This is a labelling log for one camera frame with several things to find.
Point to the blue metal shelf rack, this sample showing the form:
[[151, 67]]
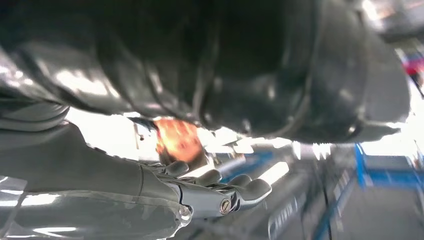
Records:
[[381, 174]]

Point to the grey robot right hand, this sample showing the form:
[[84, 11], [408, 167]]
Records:
[[232, 66]]

